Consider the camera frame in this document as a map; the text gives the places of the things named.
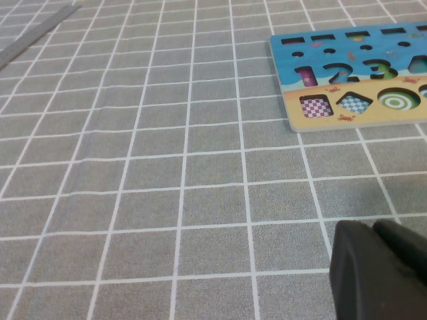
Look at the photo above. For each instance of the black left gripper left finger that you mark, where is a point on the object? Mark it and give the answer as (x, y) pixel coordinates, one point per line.
(363, 283)

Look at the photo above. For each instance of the wooden number puzzle board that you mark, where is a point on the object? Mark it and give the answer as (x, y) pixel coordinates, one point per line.
(367, 115)

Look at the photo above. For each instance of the grey grid tablecloth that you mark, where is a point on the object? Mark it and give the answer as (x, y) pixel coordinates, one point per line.
(166, 166)

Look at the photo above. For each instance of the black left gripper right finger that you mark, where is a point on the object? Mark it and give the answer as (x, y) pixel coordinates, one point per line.
(407, 250)

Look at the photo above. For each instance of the metal ruler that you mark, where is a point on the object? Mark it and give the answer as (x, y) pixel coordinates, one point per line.
(30, 36)

